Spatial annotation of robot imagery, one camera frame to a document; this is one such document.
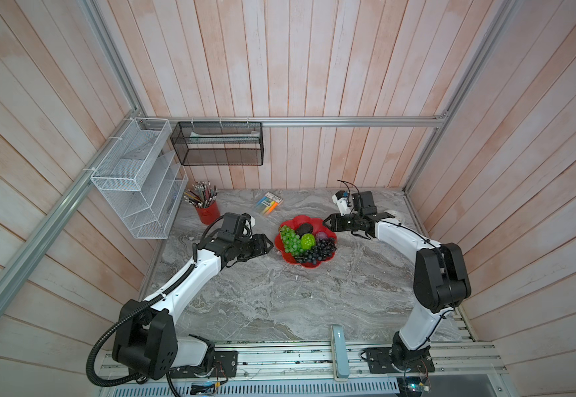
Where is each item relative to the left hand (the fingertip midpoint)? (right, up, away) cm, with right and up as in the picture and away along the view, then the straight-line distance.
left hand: (267, 250), depth 83 cm
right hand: (+23, +10, +12) cm, 27 cm away
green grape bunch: (+9, +2, +12) cm, 15 cm away
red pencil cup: (-25, +12, +18) cm, 33 cm away
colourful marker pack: (-1, +18, +31) cm, 36 cm away
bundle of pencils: (-28, +20, +16) cm, 38 cm away
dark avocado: (+15, +6, +18) cm, 24 cm away
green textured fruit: (+15, +1, +12) cm, 20 cm away
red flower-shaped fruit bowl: (+20, +7, +20) cm, 29 cm away
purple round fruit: (+21, +4, +14) cm, 25 cm away
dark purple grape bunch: (+20, -1, +10) cm, 22 cm away
